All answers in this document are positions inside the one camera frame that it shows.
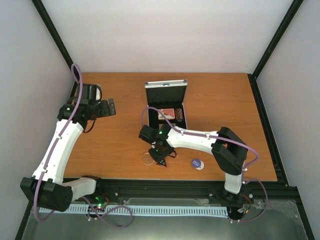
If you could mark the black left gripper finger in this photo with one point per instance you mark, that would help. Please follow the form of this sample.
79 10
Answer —
112 108
104 108

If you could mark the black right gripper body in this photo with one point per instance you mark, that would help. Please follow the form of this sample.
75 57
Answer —
160 154

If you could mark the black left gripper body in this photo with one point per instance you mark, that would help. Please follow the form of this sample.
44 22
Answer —
96 114

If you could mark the red yellow card deck box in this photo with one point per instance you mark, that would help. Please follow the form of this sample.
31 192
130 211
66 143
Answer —
169 113

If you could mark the purple round blind button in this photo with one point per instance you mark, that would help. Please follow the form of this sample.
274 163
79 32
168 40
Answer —
192 162

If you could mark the white round button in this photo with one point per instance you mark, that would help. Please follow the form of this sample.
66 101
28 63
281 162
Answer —
201 166

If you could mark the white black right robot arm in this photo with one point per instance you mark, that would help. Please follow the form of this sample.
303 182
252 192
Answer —
224 145

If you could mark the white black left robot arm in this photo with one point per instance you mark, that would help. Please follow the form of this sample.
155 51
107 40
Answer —
46 187

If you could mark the clear round dealer button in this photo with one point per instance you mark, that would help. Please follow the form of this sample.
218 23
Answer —
147 159

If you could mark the red black triangular chip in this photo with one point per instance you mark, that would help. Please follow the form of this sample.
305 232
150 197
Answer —
162 163

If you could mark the brown poker chip stack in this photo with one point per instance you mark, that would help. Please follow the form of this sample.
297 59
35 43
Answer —
179 114

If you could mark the aluminium poker case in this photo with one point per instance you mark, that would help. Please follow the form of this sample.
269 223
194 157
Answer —
168 94

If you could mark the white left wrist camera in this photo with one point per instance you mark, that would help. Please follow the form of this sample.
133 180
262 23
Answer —
98 93

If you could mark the black aluminium frame rail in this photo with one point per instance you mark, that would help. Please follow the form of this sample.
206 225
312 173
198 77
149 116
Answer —
118 190

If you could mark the light blue cable duct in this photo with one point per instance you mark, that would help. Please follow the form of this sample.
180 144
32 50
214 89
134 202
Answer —
149 211

